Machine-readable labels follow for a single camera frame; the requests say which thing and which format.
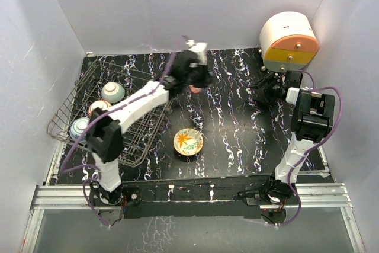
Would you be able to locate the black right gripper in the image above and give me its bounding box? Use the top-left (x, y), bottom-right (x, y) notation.
top-left (249, 72), bottom-right (285, 106)

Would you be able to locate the red geometric patterned bowl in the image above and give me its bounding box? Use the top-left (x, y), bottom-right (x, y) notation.
top-left (189, 85), bottom-right (203, 94)

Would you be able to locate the yellow star patterned bowl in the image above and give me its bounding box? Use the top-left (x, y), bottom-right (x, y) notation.
top-left (173, 128), bottom-right (204, 156)

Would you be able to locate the pale green ceramic bowl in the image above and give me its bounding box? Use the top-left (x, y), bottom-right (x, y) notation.
top-left (101, 82), bottom-right (125, 104)

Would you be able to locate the orange leaf patterned bowl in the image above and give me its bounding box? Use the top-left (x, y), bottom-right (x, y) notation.
top-left (88, 100), bottom-right (111, 117)

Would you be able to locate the blue patterned bowl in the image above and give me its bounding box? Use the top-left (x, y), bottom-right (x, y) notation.
top-left (69, 117), bottom-right (89, 140)

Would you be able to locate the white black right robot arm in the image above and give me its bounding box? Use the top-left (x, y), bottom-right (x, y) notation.
top-left (234, 71), bottom-right (335, 206)

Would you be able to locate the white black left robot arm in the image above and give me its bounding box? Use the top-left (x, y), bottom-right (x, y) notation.
top-left (86, 39), bottom-right (214, 205)

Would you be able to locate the white round drawer cabinet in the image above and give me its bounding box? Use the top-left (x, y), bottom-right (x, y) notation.
top-left (259, 11), bottom-right (319, 72)

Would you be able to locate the grey wire dish rack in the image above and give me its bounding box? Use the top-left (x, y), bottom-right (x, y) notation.
top-left (46, 59), bottom-right (172, 168)

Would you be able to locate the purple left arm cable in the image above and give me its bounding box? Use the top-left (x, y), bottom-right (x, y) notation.
top-left (60, 35), bottom-right (190, 229)

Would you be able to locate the aluminium frame rail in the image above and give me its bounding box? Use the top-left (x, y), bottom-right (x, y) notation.
top-left (21, 177), bottom-right (366, 252)

